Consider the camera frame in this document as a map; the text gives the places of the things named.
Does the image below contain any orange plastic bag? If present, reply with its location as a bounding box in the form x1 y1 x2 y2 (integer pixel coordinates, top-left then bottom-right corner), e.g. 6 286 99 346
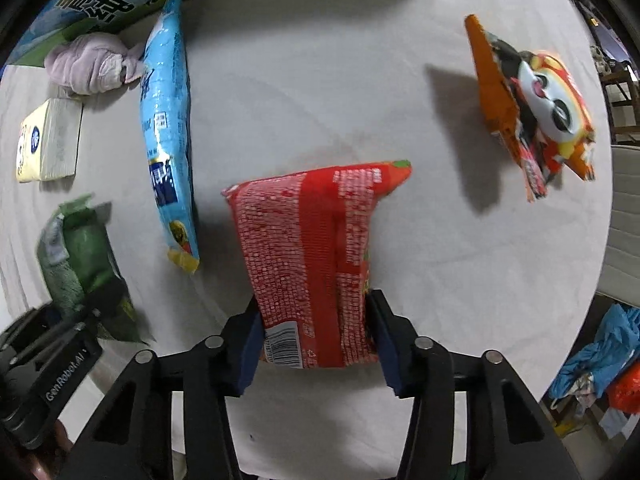
606 360 640 415

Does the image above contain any green snack packet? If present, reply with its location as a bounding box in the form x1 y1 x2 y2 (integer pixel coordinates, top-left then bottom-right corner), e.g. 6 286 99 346
36 194 142 342

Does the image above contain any lilac cloth bundle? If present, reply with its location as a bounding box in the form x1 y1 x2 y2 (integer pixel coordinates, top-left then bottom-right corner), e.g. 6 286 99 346
43 32 144 96

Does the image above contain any yellow tissue pack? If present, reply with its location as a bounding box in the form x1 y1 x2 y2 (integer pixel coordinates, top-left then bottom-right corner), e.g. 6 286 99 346
15 98 84 183

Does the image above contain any dark wooden chair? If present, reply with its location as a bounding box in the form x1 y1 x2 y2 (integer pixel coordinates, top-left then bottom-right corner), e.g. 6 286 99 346
600 61 639 146

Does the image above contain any left hand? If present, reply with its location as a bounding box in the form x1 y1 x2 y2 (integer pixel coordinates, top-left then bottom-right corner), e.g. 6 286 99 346
16 420 73 480

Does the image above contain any red snack packet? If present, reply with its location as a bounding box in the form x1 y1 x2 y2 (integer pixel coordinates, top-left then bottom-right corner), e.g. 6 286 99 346
222 160 412 368

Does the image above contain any orange panda snack bag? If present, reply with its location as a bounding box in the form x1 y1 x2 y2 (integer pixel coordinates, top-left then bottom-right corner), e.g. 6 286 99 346
464 14 596 203

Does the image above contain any light blue milk powder bag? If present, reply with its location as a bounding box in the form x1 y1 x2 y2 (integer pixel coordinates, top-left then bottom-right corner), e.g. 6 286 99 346
140 0 200 273

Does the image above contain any blue clothes pile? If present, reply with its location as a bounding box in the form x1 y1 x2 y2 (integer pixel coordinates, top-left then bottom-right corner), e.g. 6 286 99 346
548 304 639 401

